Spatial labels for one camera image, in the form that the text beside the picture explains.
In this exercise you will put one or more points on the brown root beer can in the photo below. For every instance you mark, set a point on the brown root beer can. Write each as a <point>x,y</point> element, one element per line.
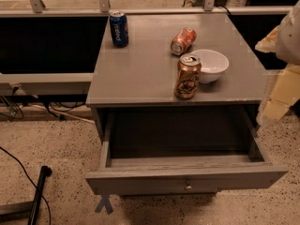
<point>188,76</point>

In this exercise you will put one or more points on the black metal stand leg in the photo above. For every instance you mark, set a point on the black metal stand leg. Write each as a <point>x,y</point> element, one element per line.
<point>29,209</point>

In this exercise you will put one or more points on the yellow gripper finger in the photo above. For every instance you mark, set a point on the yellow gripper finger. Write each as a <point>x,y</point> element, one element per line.
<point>281,92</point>
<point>268,43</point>

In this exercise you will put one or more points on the grey open top drawer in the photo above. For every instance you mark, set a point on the grey open top drawer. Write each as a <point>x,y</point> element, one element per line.
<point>156,150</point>

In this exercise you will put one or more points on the white ceramic bowl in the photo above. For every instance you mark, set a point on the white ceramic bowl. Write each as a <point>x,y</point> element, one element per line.
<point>214,65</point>

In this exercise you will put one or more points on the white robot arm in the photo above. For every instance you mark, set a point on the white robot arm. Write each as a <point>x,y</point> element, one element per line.
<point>288,43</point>

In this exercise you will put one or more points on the orange soda can lying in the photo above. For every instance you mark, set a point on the orange soda can lying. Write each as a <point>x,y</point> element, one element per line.
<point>181,43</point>

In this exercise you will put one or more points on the blue pepsi can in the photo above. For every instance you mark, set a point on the blue pepsi can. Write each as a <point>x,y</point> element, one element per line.
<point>119,28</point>

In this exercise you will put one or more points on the grey wooden cabinet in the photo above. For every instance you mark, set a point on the grey wooden cabinet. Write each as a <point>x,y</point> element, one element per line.
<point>131,93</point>

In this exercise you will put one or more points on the small metal drawer knob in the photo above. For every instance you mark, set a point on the small metal drawer knob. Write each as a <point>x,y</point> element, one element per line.
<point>188,186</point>

